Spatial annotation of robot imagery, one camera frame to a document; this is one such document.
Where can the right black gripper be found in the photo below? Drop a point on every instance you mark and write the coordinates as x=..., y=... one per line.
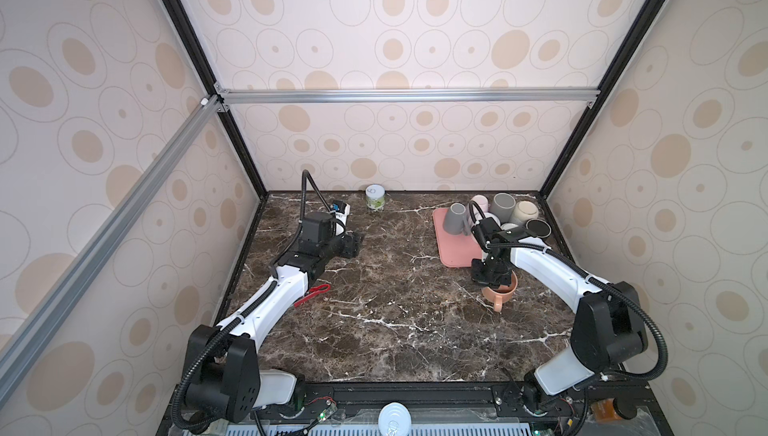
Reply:
x=475, y=267

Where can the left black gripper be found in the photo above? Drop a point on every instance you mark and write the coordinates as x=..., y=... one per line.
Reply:
x=351, y=244

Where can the peach cream speckled mug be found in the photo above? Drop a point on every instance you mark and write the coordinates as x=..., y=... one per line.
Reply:
x=501, y=295

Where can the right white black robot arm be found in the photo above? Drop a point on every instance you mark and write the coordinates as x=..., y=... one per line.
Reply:
x=611, y=335

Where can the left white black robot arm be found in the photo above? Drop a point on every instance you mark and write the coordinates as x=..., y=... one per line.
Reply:
x=221, y=377

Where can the black mug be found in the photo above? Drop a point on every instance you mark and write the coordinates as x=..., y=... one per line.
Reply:
x=538, y=228

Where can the small grey mug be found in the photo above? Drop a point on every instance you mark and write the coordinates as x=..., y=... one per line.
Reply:
x=456, y=220

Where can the large grey mug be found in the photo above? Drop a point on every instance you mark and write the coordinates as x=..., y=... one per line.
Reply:
x=502, y=206

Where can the beige round mug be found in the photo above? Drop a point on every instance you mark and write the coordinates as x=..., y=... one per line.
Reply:
x=524, y=211

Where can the pink mug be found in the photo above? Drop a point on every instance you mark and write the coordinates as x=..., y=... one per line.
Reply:
x=482, y=202

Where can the pink plastic tray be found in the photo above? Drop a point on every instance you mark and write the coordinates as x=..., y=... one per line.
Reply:
x=455, y=251

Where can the small green white can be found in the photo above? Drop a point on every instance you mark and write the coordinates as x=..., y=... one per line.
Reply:
x=375, y=196

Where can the white round lamp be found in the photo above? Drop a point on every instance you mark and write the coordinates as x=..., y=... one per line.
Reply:
x=394, y=419

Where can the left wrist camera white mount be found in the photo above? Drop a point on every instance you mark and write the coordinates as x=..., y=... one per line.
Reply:
x=340, y=211

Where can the red handled tool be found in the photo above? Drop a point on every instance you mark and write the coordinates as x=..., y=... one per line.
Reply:
x=312, y=293

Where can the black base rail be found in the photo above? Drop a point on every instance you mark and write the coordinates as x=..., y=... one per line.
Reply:
x=451, y=408

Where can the horizontal aluminium frame bar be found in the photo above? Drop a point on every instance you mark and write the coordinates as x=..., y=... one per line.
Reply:
x=227, y=97

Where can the left slanted aluminium frame bar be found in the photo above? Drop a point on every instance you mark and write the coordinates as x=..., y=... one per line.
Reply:
x=42, y=325

